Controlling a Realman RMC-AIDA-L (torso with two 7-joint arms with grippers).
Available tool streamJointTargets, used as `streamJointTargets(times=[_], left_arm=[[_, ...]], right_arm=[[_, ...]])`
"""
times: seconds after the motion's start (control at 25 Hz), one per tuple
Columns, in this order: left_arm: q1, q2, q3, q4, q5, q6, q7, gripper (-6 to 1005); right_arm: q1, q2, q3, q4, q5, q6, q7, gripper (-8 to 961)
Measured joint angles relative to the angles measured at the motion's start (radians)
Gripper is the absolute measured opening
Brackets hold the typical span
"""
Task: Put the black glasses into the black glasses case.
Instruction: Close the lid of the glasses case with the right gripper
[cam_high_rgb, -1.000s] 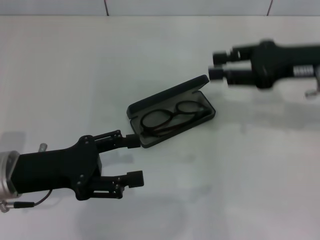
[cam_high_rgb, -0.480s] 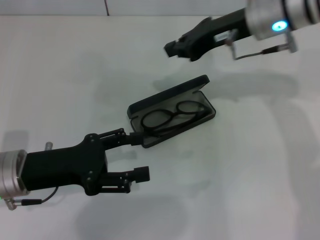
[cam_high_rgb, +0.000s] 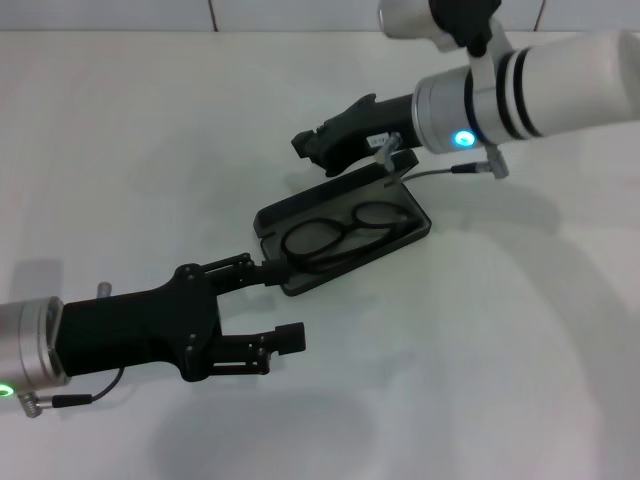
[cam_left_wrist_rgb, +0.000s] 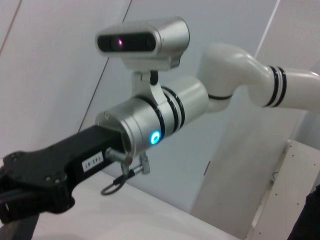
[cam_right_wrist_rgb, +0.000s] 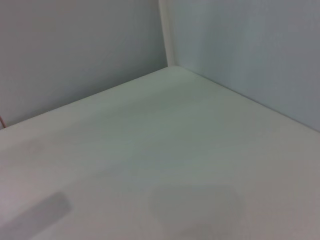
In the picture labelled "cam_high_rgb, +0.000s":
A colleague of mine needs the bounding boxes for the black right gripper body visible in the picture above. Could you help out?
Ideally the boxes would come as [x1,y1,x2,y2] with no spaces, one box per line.
[319,93,419,177]

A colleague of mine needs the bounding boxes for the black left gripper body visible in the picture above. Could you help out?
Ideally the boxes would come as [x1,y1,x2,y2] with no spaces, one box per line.
[52,263,224,384]

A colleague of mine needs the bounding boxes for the black glasses case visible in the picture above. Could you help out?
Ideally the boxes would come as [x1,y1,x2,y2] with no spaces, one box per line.
[253,149,432,299]

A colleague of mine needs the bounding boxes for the black glasses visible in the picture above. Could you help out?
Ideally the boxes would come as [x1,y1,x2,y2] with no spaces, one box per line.
[280,202,420,275]

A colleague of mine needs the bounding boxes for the silver right gripper connector stud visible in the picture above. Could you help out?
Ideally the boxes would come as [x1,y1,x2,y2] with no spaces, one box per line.
[372,131,404,171]

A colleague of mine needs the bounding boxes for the right gripper cable with plug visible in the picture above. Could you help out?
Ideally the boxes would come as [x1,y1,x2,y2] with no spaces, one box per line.
[394,147,511,186]

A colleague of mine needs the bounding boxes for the gripper cable with plug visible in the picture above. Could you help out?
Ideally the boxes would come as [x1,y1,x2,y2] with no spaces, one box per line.
[394,147,511,186]
[18,369,125,419]

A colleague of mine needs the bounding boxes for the left gripper cable with plug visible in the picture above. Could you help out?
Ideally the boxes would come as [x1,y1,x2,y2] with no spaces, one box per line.
[18,369,125,419]

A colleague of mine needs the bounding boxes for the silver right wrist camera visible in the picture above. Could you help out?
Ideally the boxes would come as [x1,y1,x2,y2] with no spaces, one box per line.
[377,0,516,57]

